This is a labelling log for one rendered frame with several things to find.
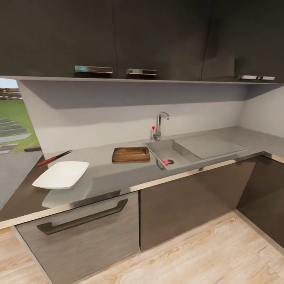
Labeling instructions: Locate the cutting board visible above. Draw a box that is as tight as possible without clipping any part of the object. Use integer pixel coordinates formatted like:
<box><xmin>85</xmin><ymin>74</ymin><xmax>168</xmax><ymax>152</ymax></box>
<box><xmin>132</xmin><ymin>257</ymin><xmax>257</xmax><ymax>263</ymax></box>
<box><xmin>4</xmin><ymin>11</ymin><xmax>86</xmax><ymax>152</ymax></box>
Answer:
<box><xmin>112</xmin><ymin>146</ymin><xmax>150</xmax><ymax>162</ymax></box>

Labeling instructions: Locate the vidalia onion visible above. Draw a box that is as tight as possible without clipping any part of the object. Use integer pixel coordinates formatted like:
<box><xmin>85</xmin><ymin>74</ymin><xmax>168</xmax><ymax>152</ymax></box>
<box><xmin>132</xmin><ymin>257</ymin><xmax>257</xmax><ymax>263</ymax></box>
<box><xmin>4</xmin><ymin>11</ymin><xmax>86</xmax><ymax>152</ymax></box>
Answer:
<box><xmin>161</xmin><ymin>159</ymin><xmax>170</xmax><ymax>166</ymax></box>

